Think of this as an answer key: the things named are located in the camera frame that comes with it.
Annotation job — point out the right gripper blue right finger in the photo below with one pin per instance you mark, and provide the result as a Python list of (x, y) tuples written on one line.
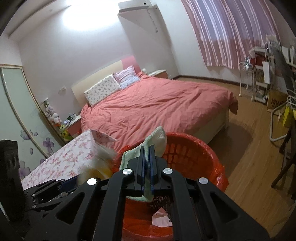
[(157, 164)]

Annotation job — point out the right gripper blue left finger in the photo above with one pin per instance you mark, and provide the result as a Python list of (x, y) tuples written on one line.
[(140, 170)]

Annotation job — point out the green white sock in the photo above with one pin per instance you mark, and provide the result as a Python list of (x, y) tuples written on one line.
[(158, 139)]

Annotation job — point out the white snack packet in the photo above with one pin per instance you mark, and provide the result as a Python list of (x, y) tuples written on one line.
[(99, 166)]

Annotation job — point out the black white woven pouch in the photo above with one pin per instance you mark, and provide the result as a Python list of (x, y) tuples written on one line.
[(161, 202)]

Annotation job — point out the orange plastic laundry basket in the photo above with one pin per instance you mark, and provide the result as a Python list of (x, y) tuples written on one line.
[(189, 158)]

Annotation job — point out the floral pink white tablecloth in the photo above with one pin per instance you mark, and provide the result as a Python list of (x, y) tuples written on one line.
[(70, 159)]

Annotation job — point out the pink paper in basket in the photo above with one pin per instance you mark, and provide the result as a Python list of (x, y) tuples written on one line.
[(161, 219)]

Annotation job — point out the bed with coral duvet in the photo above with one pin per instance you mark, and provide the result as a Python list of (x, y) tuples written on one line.
[(131, 114)]

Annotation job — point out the pink left nightstand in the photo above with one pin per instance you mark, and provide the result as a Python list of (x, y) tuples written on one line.
[(74, 127)]

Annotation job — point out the white mug on nightstand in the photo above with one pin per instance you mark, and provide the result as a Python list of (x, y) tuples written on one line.
[(72, 116)]

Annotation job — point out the hanging plush toys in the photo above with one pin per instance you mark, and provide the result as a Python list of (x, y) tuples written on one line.
[(56, 121)]

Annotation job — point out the right nightstand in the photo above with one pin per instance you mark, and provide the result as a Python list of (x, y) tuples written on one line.
[(159, 74)]

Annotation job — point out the floral white pillow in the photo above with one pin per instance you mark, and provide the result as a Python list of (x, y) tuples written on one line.
[(101, 90)]

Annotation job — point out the pink striped pillow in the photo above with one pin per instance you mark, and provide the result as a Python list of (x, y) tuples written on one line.
[(126, 77)]

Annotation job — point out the sliding wardrobe with flower decals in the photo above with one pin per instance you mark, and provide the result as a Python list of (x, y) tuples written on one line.
[(23, 121)]

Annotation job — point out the beige pink headboard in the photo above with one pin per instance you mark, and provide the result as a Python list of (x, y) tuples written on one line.
[(79, 88)]

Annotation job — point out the black tripod stand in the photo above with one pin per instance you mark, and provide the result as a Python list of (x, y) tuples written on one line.
[(288, 150)]

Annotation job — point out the pink striped curtain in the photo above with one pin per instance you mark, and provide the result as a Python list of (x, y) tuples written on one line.
[(227, 30)]

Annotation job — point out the cluttered shelf with items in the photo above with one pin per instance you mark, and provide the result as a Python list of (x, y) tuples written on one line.
[(274, 66)]

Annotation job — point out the white air conditioner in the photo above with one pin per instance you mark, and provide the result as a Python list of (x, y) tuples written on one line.
[(135, 5)]

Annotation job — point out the white wire rack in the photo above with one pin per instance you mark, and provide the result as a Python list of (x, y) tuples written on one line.
[(246, 79)]

